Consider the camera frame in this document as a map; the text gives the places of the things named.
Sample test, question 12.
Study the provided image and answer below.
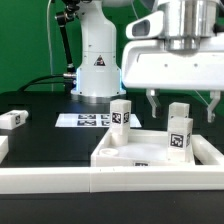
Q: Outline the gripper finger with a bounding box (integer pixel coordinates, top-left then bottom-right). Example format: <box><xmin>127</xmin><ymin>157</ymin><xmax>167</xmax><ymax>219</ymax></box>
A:
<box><xmin>207</xmin><ymin>91</ymin><xmax>221</xmax><ymax>123</ymax></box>
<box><xmin>146</xmin><ymin>89</ymin><xmax>161</xmax><ymax>118</ymax></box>

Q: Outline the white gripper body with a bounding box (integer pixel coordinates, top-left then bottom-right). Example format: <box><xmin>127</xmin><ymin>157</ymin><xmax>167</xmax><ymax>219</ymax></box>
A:
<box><xmin>122</xmin><ymin>38</ymin><xmax>224</xmax><ymax>91</ymax></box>

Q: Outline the white square table top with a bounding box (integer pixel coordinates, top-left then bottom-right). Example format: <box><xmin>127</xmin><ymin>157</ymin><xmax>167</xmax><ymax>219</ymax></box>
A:
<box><xmin>91</xmin><ymin>129</ymin><xmax>195</xmax><ymax>167</ymax></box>

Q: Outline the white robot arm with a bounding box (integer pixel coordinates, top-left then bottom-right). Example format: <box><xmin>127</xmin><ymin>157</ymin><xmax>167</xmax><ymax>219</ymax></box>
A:
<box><xmin>72</xmin><ymin>0</ymin><xmax>224</xmax><ymax>120</ymax></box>

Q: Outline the white U-shaped obstacle fence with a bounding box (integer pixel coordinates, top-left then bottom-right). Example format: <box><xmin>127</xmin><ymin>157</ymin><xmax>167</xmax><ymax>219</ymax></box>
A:
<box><xmin>0</xmin><ymin>135</ymin><xmax>224</xmax><ymax>194</ymax></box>

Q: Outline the white sheet with markers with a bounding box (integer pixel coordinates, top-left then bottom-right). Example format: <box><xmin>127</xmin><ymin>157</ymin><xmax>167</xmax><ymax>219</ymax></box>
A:
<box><xmin>54</xmin><ymin>113</ymin><xmax>142</xmax><ymax>128</ymax></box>

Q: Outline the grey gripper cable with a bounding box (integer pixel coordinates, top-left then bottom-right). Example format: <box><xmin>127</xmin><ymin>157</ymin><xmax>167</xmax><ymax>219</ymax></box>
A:
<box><xmin>130</xmin><ymin>0</ymin><xmax>141</xmax><ymax>21</ymax></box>

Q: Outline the black cable bundle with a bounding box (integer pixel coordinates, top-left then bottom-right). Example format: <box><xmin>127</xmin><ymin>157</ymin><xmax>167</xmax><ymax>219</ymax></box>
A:
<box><xmin>18</xmin><ymin>73</ymin><xmax>76</xmax><ymax>93</ymax></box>

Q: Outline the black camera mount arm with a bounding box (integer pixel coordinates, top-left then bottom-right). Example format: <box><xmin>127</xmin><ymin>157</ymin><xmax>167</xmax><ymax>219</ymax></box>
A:
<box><xmin>54</xmin><ymin>0</ymin><xmax>81</xmax><ymax>80</ymax></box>

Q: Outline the thin white cable left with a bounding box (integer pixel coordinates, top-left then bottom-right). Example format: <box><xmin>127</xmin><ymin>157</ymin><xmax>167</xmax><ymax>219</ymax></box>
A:
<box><xmin>46</xmin><ymin>0</ymin><xmax>55</xmax><ymax>92</ymax></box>

